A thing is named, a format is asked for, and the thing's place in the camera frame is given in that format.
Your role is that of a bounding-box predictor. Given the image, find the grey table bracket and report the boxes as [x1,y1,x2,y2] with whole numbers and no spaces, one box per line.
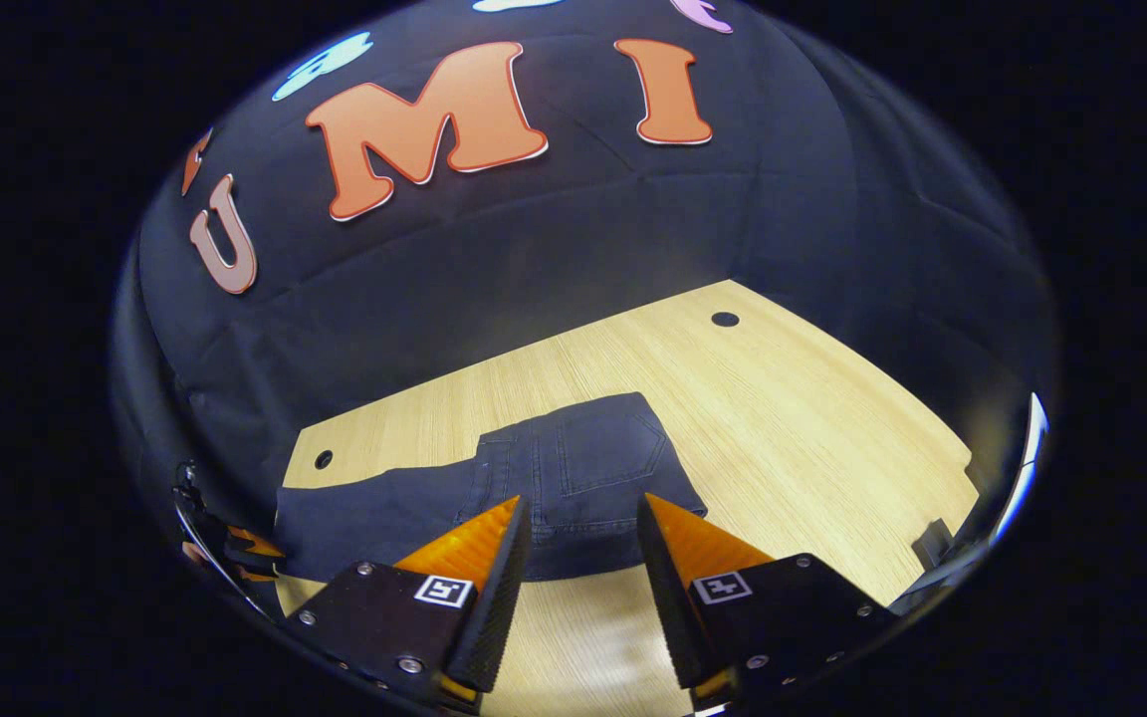
[909,517,956,572]

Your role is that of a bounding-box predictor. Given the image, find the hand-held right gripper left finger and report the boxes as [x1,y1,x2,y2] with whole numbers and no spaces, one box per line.
[285,495,534,714]

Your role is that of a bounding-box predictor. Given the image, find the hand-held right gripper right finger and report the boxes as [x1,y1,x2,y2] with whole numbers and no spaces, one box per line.
[637,492,899,713]

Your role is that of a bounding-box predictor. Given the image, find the dark denim jeans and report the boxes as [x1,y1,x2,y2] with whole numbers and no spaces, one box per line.
[273,391,710,585]

